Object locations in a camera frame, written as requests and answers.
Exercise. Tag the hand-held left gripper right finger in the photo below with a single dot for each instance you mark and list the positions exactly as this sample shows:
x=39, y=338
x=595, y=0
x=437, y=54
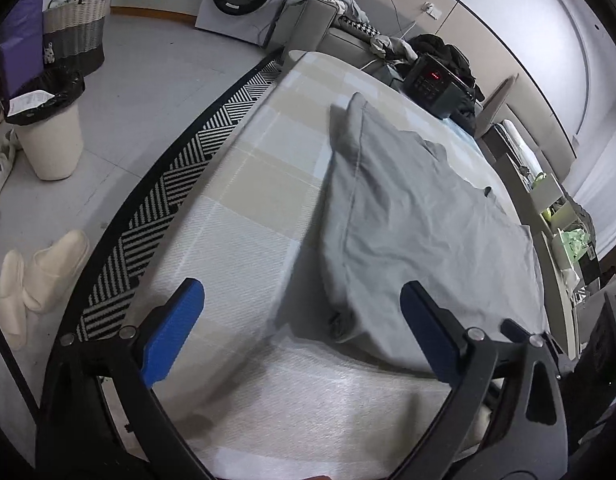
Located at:
x=433, y=332

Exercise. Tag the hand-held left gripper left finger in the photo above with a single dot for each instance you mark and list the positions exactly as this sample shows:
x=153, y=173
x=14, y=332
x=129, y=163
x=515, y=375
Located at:
x=173, y=332

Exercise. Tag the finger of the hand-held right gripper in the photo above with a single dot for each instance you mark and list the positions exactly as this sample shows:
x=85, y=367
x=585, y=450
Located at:
x=514, y=331

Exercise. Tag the grey t-shirt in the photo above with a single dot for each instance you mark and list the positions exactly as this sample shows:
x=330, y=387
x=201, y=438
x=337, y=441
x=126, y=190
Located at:
x=413, y=240

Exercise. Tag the grey drawer cabinet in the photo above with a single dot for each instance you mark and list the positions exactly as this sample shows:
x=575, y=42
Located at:
x=555, y=280

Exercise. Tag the green plastic bag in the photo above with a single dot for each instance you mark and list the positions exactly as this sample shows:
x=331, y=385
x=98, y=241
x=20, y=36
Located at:
x=570, y=244

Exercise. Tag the cream slipper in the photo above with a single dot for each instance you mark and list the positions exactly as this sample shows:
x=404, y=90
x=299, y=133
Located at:
x=55, y=270
x=12, y=300

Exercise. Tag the white curtain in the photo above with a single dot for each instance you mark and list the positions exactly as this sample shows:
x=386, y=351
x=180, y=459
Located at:
x=603, y=200

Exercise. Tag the white pillow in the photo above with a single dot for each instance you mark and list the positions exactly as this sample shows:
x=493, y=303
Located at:
x=517, y=140

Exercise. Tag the white trash bin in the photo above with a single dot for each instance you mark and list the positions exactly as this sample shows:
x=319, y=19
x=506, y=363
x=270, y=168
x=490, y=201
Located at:
x=50, y=145

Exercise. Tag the grey upholstered headboard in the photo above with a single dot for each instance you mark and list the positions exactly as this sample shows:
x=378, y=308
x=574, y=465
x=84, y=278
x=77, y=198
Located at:
x=495, y=105

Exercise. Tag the white sneaker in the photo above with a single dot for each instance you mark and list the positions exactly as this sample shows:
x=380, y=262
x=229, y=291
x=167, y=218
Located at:
x=0, y=170

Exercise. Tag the black rice cooker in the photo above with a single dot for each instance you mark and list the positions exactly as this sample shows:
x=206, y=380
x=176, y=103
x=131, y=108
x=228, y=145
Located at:
x=433, y=85

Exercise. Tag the white paper slip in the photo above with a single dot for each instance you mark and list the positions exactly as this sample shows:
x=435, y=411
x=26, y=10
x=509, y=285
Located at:
x=30, y=102

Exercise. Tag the light grey garment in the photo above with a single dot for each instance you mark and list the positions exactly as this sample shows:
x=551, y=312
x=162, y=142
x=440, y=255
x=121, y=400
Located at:
x=393, y=49

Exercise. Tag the houndstooth cushion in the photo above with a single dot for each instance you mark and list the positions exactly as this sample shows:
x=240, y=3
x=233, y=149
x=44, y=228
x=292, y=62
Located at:
x=360, y=27

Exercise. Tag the woven laundry basket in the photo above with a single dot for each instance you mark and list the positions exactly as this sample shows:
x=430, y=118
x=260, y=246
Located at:
x=78, y=25

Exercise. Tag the purple bag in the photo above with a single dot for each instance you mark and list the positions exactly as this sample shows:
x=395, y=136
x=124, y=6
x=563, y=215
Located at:
x=20, y=45

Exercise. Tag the grey sofa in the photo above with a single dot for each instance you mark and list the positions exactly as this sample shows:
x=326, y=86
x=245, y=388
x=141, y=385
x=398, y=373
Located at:
x=308, y=30

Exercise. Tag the white wall socket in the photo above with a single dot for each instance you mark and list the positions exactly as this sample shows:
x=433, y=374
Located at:
x=432, y=10

